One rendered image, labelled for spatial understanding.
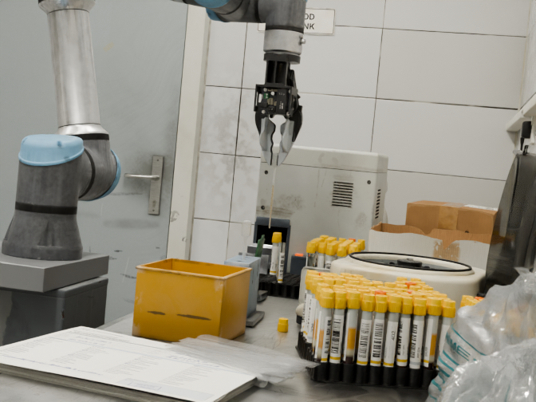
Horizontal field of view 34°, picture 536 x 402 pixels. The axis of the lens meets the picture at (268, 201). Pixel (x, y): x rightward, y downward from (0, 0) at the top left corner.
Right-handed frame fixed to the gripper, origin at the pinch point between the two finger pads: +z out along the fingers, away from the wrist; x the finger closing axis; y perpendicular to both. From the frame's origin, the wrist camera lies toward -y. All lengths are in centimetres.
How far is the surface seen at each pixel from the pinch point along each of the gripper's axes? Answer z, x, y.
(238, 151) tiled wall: -1, -50, -161
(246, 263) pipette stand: 16.6, 4.4, 35.1
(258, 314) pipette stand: 25.6, 5.6, 28.6
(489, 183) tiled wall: 3, 45, -162
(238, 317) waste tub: 23, 6, 44
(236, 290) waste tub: 19, 6, 46
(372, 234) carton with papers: 12.7, 20.2, -1.1
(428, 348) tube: 22, 34, 58
